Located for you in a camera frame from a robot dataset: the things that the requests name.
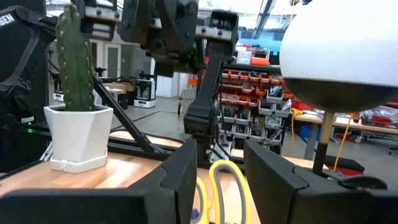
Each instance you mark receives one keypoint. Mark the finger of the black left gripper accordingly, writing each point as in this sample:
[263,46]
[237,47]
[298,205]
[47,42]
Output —
[133,21]
[174,31]

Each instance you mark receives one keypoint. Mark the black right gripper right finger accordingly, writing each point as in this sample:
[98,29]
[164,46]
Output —
[280,196]

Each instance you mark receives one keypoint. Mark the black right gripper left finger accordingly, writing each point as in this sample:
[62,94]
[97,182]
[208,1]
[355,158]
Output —
[174,193]

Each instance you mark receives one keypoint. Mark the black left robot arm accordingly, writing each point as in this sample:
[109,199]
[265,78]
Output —
[205,102]

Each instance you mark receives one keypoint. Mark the white storage box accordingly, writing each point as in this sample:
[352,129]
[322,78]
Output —
[244,56]

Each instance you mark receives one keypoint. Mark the orange storage box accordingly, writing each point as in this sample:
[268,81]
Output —
[259,61]

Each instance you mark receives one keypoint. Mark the white black 3d printer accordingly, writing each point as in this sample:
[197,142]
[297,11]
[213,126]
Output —
[144,93]

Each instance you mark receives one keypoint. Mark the metal shelf orange bins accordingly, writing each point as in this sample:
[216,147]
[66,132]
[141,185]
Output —
[248,93]

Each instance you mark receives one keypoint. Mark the wooden workbench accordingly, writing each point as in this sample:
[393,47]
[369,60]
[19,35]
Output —
[367,127]

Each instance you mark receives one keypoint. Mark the green cactus white pot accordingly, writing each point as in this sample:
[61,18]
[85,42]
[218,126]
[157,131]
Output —
[77,133]

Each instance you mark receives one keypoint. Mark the white black globe lamp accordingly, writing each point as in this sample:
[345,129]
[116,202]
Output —
[335,46]

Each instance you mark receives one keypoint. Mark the black aluminium table frame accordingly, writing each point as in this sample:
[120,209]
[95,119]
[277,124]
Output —
[132,124]

